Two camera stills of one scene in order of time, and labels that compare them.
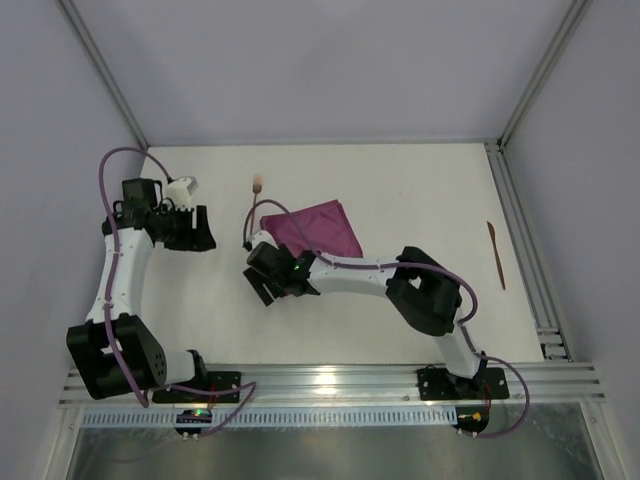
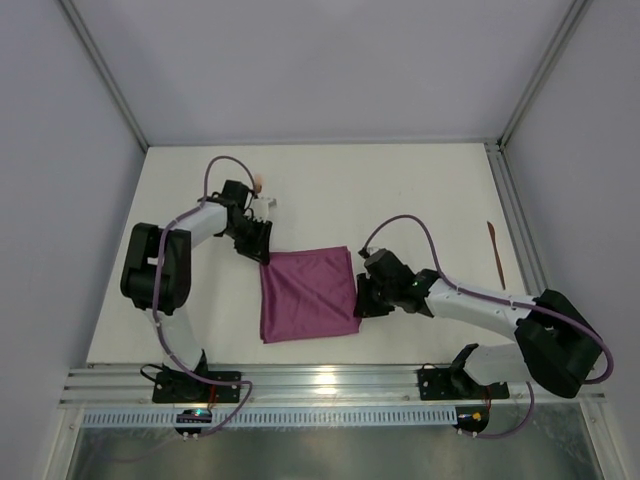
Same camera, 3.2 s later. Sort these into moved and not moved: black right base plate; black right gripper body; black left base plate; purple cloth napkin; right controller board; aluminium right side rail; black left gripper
Moved: purple cloth napkin; black left gripper; black right gripper body
Not moved: right controller board; aluminium right side rail; black right base plate; black left base plate
